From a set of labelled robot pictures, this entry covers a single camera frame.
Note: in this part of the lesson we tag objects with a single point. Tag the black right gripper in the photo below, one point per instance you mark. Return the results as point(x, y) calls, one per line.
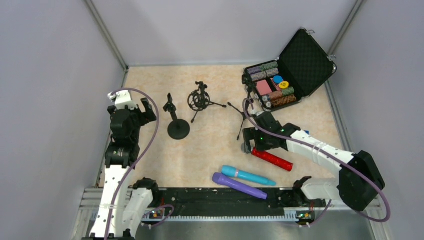
point(249, 140)

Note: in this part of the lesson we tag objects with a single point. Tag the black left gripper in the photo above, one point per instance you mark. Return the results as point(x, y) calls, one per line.
point(129, 110)

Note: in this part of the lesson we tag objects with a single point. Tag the red glitter microphone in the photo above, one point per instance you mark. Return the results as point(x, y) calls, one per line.
point(268, 157)

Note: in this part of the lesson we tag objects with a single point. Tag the shock mount tripod stand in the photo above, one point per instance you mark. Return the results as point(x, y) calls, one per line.
point(199, 100)

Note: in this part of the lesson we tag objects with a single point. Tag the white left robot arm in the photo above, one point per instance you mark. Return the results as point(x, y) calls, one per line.
point(119, 216)

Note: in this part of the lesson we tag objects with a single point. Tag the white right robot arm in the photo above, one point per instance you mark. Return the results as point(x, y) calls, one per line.
point(356, 179)

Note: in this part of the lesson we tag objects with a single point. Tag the black tripod mic stand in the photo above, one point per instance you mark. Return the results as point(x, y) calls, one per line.
point(249, 86)

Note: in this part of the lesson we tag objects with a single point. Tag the black round base stand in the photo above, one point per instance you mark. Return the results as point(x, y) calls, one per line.
point(178, 129)

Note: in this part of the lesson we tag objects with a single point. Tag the orange black chip stack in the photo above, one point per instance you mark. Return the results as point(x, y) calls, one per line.
point(281, 101)

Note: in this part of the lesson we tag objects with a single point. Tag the red white chip stack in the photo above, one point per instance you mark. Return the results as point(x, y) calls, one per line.
point(272, 96)

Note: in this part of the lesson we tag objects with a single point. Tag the red playing card deck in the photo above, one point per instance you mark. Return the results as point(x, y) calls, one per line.
point(263, 87)

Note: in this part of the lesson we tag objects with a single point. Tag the green chip stack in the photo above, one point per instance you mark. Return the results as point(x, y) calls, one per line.
point(287, 91)

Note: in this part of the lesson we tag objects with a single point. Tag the yellow round dealer chip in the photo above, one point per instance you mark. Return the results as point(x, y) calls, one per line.
point(284, 85)

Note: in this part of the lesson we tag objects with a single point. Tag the blue round dealer chip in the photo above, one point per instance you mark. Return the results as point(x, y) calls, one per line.
point(277, 79)

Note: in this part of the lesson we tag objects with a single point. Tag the purple chip stack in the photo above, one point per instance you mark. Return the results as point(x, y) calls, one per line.
point(254, 70)

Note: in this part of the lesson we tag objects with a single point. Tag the cyan toy microphone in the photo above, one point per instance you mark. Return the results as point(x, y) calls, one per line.
point(233, 172)

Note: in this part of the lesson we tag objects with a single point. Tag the black poker chip case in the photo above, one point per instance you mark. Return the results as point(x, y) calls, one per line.
point(303, 63)

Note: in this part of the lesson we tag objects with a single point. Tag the purple toy microphone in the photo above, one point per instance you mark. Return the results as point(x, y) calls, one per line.
point(223, 180)

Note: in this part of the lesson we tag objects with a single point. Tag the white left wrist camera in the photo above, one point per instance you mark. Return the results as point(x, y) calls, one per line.
point(122, 99)

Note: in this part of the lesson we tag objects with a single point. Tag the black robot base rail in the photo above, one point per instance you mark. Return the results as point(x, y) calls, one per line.
point(228, 202)

